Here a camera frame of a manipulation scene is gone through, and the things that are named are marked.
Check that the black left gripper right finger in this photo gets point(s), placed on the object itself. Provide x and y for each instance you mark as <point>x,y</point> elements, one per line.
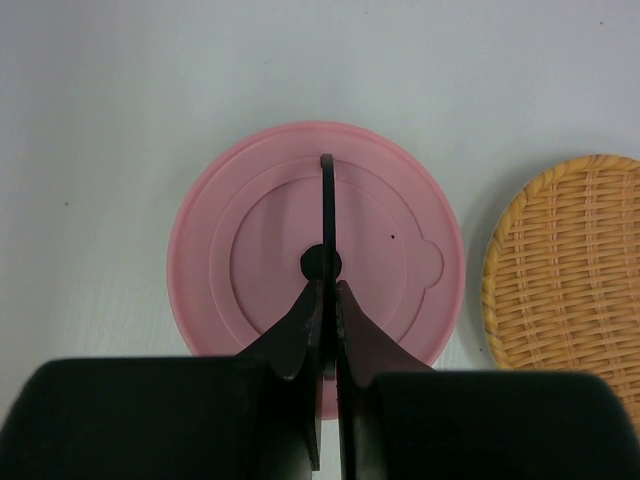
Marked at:
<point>400,419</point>

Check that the pink lid with black handle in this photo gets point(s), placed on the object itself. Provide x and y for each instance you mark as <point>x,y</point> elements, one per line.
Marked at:
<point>238,238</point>

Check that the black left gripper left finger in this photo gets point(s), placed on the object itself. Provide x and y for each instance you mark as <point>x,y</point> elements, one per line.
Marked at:
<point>254,415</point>

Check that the woven orange basket plate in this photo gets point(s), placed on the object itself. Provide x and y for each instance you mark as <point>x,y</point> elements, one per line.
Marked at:
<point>560,286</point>

